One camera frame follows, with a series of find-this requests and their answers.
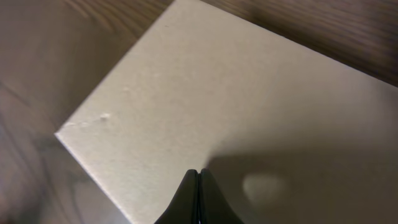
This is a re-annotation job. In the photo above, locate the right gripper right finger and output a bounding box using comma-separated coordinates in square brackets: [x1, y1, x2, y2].
[198, 169, 243, 224]

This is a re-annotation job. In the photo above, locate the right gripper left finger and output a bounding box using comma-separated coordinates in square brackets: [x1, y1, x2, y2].
[155, 169, 199, 224]

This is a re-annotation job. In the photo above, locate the cardboard box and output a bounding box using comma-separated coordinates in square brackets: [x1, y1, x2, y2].
[57, 1, 397, 223]

